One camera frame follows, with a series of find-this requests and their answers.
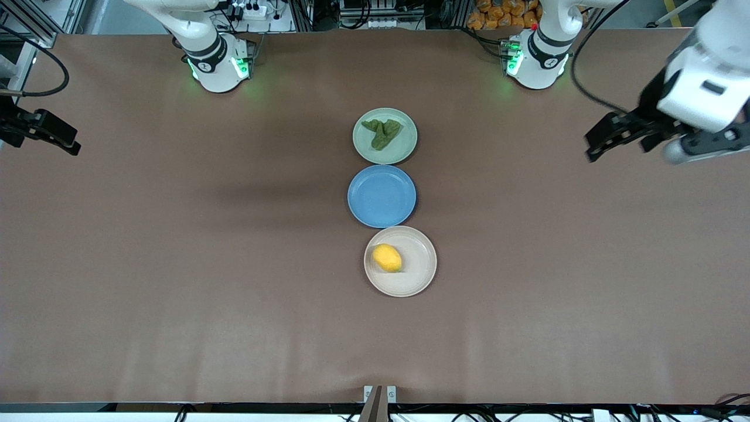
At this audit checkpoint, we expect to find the pale green plate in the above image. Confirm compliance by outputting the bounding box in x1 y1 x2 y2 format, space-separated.
352 107 418 165

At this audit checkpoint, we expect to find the black equipment rack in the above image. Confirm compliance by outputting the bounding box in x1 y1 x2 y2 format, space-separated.
290 0 469 31

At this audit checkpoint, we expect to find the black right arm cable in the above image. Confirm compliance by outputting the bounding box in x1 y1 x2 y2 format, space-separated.
0 25 70 98

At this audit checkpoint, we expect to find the metal table edge bracket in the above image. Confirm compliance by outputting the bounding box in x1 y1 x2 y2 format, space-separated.
357 384 398 422

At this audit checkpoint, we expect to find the blue plate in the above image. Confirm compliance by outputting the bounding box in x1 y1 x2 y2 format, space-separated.
347 165 417 229

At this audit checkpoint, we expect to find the green lettuce leaf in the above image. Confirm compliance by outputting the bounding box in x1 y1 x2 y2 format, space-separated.
361 118 403 151

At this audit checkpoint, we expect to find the white power strip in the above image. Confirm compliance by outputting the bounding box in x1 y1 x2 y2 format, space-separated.
231 2 269 19

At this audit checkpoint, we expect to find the grey metal post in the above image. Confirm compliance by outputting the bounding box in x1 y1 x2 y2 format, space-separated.
0 39 39 98

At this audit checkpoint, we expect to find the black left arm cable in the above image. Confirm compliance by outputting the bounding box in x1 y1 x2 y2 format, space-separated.
571 0 633 115

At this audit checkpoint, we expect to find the bag of orange fruits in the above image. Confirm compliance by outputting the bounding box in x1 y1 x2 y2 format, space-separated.
467 0 543 31

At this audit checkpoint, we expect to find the beige plate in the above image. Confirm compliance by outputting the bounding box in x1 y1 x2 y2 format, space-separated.
363 226 438 298

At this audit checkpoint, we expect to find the yellow lemon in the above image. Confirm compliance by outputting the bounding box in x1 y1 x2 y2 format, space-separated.
373 243 403 274

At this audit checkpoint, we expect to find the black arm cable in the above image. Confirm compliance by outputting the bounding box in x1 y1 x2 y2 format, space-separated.
0 25 70 98
571 0 633 115

